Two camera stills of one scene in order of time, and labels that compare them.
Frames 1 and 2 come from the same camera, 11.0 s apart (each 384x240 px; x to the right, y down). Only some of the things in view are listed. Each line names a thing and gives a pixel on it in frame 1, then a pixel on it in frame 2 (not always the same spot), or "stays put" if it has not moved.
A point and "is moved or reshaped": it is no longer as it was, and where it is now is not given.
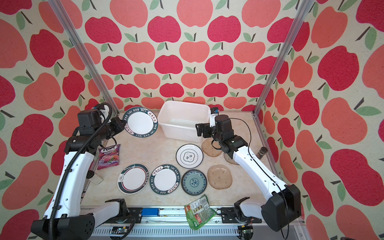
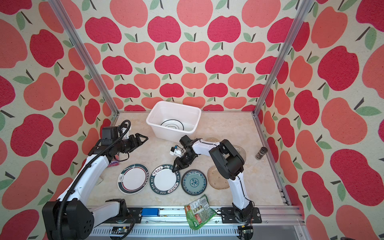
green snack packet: x=199 y=212 stays put
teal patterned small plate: x=194 y=182 stays put
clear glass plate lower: x=219 y=176 stays put
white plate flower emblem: x=189 y=156 is moved or reshaped
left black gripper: x=120 y=126 to x=133 y=143
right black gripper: x=207 y=126 to x=175 y=163
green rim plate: x=164 y=179 stays put
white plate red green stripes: x=133 y=178 stays put
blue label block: x=150 y=212 stays put
